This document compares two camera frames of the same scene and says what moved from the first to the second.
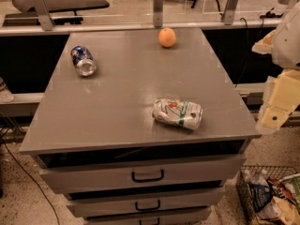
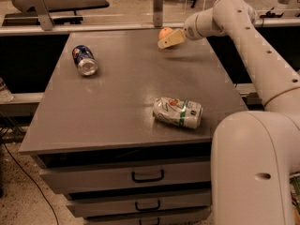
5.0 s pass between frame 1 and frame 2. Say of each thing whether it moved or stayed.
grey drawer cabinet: stayed
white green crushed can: stayed
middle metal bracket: stayed
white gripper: moved
